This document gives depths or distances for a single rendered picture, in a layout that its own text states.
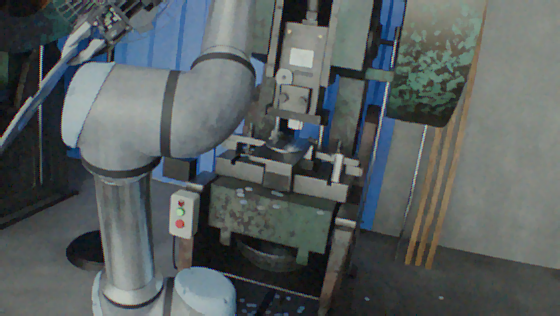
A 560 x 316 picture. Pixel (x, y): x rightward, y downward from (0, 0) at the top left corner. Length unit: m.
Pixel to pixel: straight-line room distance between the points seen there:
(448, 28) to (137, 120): 0.75
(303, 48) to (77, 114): 0.95
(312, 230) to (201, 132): 0.85
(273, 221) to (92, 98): 0.92
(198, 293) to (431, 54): 0.74
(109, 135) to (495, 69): 2.35
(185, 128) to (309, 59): 0.90
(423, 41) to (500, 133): 1.71
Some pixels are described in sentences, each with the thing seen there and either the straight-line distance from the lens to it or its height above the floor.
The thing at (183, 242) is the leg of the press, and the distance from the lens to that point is 1.45.
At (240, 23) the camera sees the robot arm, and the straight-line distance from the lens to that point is 0.66.
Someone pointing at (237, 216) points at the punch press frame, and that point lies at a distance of 1.40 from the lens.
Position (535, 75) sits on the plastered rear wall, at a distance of 2.73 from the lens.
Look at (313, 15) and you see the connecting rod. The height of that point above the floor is 1.20.
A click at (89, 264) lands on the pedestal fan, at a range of 2.12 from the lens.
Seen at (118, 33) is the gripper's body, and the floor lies 1.10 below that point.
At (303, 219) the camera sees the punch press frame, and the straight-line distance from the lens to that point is 1.34.
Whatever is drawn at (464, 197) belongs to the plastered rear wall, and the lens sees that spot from 2.79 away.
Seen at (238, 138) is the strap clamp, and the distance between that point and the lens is 1.56.
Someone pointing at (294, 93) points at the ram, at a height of 0.95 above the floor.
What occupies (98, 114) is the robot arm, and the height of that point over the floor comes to 1.02.
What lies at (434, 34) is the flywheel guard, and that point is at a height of 1.19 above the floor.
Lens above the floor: 1.15
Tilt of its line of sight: 16 degrees down
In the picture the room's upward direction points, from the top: 9 degrees clockwise
